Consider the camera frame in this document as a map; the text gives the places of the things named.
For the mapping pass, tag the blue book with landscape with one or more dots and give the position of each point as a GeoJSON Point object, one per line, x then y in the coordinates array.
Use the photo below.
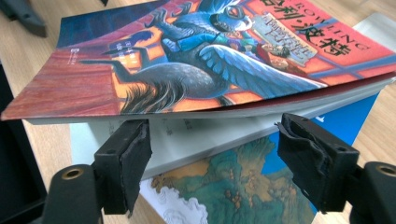
{"type": "Point", "coordinates": [236, 186]}

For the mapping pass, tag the white expandable bookend rack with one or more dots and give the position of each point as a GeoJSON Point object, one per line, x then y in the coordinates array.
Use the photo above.
{"type": "Point", "coordinates": [379, 29]}

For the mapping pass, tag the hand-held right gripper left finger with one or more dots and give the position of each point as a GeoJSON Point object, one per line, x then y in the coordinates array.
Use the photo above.
{"type": "Point", "coordinates": [124, 168]}

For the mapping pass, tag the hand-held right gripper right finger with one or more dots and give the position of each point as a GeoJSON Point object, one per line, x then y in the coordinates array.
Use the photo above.
{"type": "Point", "coordinates": [320, 161]}

